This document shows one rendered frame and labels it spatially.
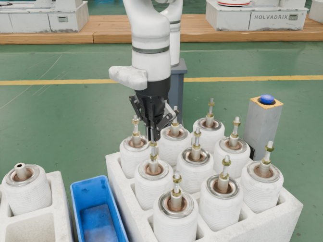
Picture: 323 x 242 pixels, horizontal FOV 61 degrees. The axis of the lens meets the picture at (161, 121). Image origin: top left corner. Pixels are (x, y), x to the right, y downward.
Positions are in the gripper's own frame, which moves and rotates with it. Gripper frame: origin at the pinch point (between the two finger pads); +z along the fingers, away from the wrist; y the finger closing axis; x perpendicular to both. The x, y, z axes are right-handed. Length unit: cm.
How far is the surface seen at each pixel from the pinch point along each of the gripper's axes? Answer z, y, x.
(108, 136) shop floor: 36, 51, -21
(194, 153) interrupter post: 8.9, -4.5, -9.9
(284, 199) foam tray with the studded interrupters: 18.5, -25.2, -20.8
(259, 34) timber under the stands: 30, 76, -208
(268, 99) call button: 3.0, -8.6, -39.5
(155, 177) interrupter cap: 10.4, -2.4, 2.1
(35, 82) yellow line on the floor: 35, 132, -24
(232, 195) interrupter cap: 10.5, -18.4, -5.9
